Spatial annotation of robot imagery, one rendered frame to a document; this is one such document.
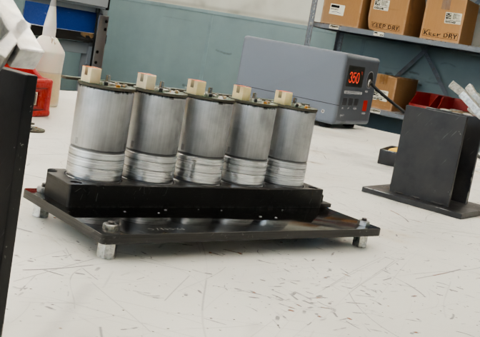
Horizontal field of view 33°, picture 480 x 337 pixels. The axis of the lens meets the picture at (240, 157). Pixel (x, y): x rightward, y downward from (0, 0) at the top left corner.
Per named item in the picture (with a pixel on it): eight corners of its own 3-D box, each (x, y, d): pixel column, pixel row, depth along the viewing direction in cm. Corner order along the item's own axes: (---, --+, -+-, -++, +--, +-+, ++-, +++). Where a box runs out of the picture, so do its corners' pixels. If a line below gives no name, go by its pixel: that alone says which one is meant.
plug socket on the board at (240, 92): (253, 101, 40) (256, 88, 40) (240, 100, 40) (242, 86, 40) (243, 98, 41) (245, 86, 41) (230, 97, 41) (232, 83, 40)
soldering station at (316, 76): (368, 129, 112) (382, 59, 110) (333, 130, 102) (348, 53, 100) (272, 108, 119) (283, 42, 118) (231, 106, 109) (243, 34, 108)
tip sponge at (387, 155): (464, 175, 79) (468, 159, 78) (458, 180, 74) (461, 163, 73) (388, 158, 81) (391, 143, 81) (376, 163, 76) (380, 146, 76)
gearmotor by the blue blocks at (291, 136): (308, 204, 43) (327, 109, 43) (275, 204, 42) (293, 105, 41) (278, 193, 45) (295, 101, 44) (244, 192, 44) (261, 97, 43)
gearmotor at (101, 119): (128, 203, 36) (146, 88, 35) (78, 203, 35) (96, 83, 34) (101, 190, 38) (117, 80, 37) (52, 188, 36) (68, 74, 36)
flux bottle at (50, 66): (43, 101, 78) (57, -4, 77) (65, 107, 76) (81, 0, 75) (13, 99, 76) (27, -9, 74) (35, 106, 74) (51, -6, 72)
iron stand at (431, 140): (415, 259, 56) (522, 163, 51) (340, 164, 59) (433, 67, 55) (450, 250, 61) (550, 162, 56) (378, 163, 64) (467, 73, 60)
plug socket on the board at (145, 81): (159, 91, 37) (161, 76, 37) (143, 89, 36) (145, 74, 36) (149, 88, 37) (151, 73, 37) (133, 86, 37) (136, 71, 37)
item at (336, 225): (283, 210, 47) (287, 191, 46) (378, 249, 41) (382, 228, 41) (18, 211, 36) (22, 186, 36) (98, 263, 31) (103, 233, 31)
